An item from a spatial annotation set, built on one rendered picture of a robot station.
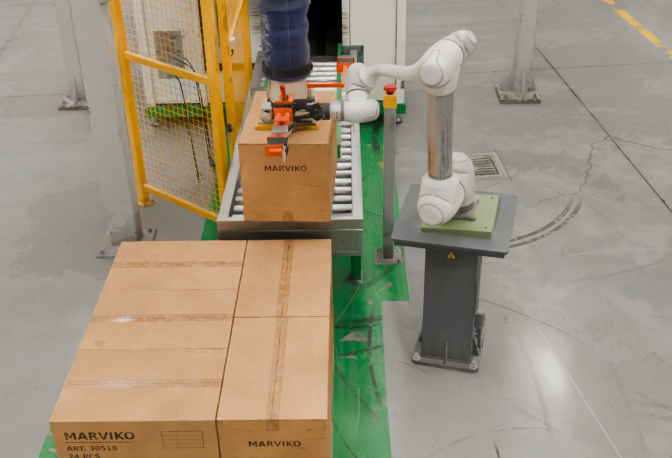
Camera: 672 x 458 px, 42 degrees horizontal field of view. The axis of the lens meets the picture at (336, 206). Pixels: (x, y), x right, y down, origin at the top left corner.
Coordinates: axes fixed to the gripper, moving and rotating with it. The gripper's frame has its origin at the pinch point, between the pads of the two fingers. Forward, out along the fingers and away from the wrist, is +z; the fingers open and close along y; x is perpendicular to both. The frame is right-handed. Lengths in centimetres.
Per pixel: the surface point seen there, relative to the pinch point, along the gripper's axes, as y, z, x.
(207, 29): -11, 44, 82
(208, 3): -24, 42, 83
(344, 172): 65, -25, 65
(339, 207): 65, -22, 29
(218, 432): 71, 20, -120
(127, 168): 67, 95, 79
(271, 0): -44.8, 3.8, 16.5
